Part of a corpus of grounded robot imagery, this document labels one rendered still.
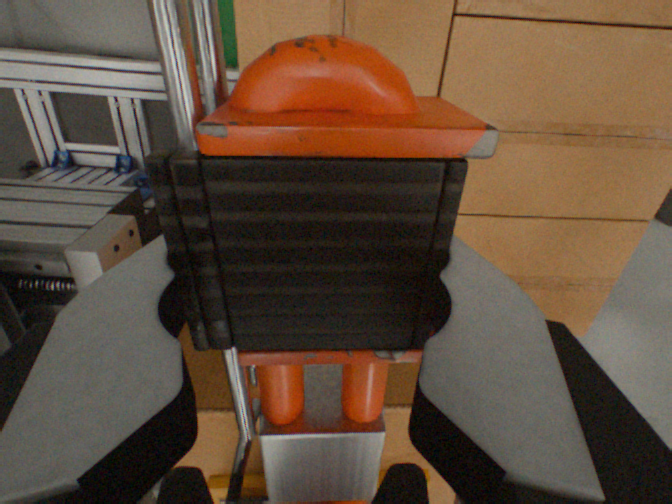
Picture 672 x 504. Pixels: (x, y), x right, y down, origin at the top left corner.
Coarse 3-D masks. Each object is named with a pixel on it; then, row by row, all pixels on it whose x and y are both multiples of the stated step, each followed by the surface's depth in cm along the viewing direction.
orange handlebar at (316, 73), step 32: (256, 64) 9; (288, 64) 9; (320, 64) 9; (352, 64) 9; (384, 64) 9; (256, 96) 9; (288, 96) 9; (320, 96) 9; (352, 96) 9; (384, 96) 9; (288, 384) 16; (352, 384) 16; (384, 384) 16; (288, 416) 17; (352, 416) 17
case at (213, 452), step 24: (192, 360) 45; (216, 360) 45; (216, 384) 42; (408, 384) 42; (216, 408) 39; (384, 408) 40; (408, 408) 40; (216, 432) 41; (192, 456) 43; (216, 456) 43; (384, 456) 45; (408, 456) 45; (432, 480) 49
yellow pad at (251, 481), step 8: (208, 480) 45; (216, 480) 45; (224, 480) 45; (248, 480) 45; (256, 480) 45; (264, 480) 45; (216, 488) 44; (224, 488) 44; (248, 488) 45; (256, 488) 45; (264, 488) 45; (216, 496) 45; (224, 496) 45; (248, 496) 46; (256, 496) 46; (264, 496) 46
